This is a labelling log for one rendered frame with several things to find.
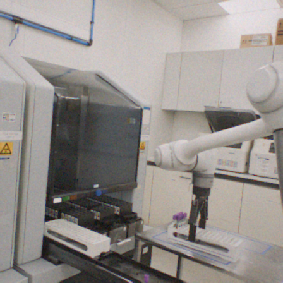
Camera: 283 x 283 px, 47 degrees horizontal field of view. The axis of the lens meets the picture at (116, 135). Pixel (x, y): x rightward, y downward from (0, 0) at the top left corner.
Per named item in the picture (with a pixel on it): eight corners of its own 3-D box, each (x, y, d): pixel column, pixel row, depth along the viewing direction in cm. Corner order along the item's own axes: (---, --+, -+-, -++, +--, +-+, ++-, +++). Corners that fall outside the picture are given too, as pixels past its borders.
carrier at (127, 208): (129, 212, 178) (130, 201, 178) (132, 213, 177) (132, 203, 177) (115, 216, 169) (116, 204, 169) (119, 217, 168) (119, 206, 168)
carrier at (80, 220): (91, 223, 154) (91, 211, 154) (94, 225, 153) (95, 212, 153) (73, 228, 145) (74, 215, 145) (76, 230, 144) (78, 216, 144)
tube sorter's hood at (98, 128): (-16, 180, 162) (-7, 54, 158) (72, 172, 209) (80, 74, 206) (51, 205, 130) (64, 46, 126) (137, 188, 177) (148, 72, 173)
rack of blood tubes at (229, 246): (165, 240, 141) (167, 226, 141) (175, 234, 150) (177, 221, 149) (235, 262, 124) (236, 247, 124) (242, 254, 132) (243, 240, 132)
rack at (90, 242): (41, 237, 137) (42, 222, 137) (59, 232, 145) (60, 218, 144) (92, 261, 118) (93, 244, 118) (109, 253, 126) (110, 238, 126)
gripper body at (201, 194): (206, 189, 132) (204, 211, 132) (213, 186, 139) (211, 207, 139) (189, 185, 136) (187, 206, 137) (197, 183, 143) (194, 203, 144)
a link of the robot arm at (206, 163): (204, 170, 144) (180, 170, 139) (208, 136, 143) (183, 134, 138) (221, 175, 134) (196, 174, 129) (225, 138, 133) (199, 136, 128)
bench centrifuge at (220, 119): (190, 165, 348) (196, 105, 345) (214, 162, 395) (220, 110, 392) (242, 174, 312) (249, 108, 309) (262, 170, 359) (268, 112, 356)
